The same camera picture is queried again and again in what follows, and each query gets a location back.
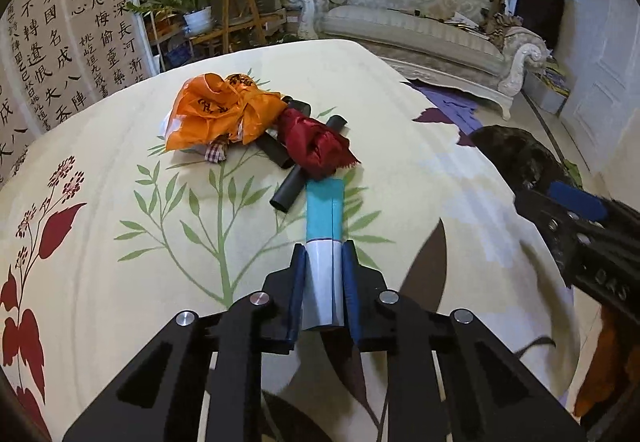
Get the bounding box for tiger pattern bag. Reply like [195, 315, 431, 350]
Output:
[480, 0, 523, 48]

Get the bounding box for black tube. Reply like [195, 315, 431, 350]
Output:
[260, 122, 298, 170]
[280, 95, 312, 115]
[270, 113, 348, 213]

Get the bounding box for floral tablecloth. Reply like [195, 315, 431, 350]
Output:
[0, 40, 583, 442]

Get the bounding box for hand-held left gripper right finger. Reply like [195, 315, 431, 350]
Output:
[340, 239, 588, 442]

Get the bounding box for wooden plant stand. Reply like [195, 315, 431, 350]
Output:
[192, 0, 286, 58]

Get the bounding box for orange plastic bag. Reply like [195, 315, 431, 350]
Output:
[162, 72, 288, 153]

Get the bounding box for white and teal tube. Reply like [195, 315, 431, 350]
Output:
[300, 177, 347, 330]

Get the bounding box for ornate white sofa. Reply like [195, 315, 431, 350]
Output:
[280, 0, 551, 118]

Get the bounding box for bin with black bag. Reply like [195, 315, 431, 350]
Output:
[470, 125, 566, 195]

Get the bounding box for plaid cloth scrap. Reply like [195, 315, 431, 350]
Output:
[202, 139, 231, 165]

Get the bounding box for dark red cloth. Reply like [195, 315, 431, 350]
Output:
[276, 107, 361, 182]

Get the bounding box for white door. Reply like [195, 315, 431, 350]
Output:
[560, 0, 640, 173]

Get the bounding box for green cloth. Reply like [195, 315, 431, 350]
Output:
[562, 159, 585, 188]

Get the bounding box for papers on sofa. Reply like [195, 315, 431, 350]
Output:
[440, 12, 483, 30]

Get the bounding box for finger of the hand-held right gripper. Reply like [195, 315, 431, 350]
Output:
[546, 179, 640, 233]
[514, 189, 597, 269]

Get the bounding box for clear plastic storage box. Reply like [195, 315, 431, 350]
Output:
[522, 72, 563, 115]

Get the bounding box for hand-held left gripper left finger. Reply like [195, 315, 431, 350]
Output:
[62, 243, 307, 442]

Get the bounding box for calligraphy wall hanging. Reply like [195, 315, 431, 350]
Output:
[0, 0, 151, 188]

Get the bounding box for stack of colourful cloths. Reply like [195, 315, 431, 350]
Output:
[542, 57, 571, 98]

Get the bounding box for purple floor cloth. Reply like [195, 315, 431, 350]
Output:
[405, 80, 483, 135]

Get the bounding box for black covered cabinet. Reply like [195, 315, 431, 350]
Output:
[515, 0, 566, 58]

